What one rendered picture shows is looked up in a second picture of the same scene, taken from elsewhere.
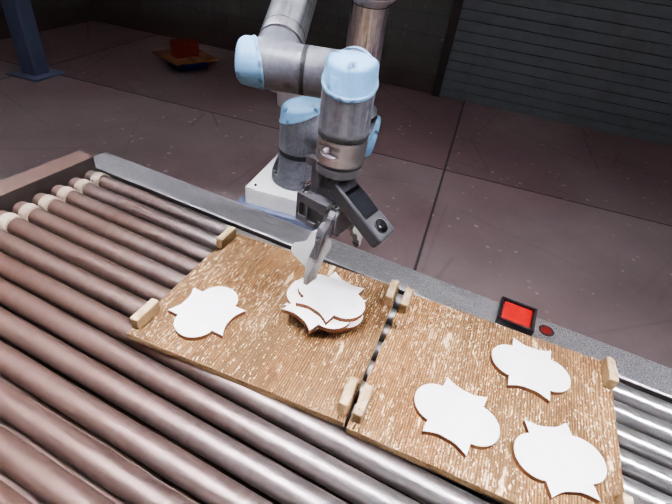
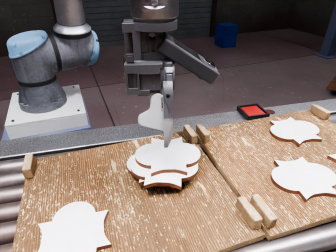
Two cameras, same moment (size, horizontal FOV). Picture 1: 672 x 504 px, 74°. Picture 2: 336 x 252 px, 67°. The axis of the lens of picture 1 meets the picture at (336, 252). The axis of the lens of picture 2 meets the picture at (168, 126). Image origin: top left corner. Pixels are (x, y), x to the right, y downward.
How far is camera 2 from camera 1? 43 cm
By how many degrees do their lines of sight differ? 29
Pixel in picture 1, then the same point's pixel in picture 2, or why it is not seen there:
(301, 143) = (41, 68)
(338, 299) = (175, 152)
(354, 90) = not seen: outside the picture
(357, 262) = (143, 131)
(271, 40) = not seen: outside the picture
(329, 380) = (222, 213)
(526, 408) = (318, 150)
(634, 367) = not seen: hidden behind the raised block
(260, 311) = (118, 202)
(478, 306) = (231, 118)
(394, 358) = (236, 170)
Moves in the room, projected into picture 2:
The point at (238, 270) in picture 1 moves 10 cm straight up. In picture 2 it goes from (65, 184) to (54, 146)
